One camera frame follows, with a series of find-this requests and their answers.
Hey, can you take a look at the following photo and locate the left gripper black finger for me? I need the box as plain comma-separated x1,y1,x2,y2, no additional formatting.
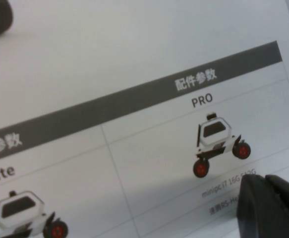
235,174,289,238

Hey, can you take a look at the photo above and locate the white product catalog book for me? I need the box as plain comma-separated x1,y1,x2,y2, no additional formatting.
0,0,289,238

